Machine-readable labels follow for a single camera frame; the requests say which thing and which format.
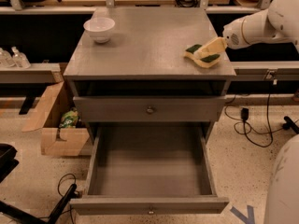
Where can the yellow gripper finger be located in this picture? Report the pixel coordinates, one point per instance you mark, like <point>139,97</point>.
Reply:
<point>214,46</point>

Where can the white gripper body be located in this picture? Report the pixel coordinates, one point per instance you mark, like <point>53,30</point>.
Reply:
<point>233,35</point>

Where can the green yellow sponge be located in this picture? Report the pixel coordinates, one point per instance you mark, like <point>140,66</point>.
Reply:
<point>205,62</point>

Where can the grey wooden drawer cabinet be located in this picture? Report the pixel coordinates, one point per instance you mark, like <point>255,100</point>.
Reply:
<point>144,58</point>

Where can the closed grey upper drawer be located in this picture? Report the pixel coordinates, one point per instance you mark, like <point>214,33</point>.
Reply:
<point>93,109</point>

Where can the open grey middle drawer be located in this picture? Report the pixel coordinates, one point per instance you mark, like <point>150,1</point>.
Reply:
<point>149,170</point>

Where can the white ceramic bowl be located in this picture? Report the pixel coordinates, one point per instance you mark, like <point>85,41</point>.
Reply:
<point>99,29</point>

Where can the green snack bag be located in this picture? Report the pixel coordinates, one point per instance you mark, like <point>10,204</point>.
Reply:
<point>69,119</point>

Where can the cardboard box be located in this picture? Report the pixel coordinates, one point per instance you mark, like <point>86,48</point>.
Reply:
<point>46,117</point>

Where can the black chair base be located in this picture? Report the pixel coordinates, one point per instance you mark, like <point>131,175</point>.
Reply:
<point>29,205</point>

